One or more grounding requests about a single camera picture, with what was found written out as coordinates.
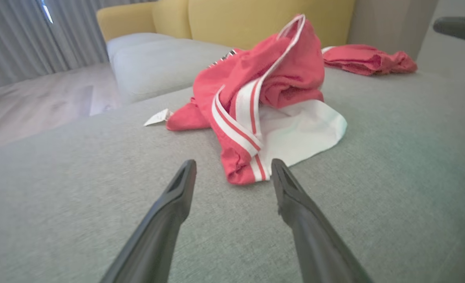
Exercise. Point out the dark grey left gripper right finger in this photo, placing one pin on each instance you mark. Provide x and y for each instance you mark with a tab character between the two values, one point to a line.
315	243

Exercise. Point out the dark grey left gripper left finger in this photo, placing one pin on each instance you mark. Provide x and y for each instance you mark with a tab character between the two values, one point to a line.
158	236

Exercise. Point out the red jersey with white stripes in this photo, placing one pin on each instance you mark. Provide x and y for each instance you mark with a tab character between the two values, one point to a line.
295	74

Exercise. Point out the grey fabric sofa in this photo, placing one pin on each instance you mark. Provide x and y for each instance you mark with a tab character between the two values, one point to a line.
79	177

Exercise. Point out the plain red shorts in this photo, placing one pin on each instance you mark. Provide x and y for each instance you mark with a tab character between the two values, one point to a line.
366	59

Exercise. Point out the yellow sofa backrest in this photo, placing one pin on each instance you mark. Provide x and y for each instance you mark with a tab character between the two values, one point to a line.
236	19

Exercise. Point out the grey pleated curtain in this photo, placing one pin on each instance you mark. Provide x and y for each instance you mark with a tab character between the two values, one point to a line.
12	39

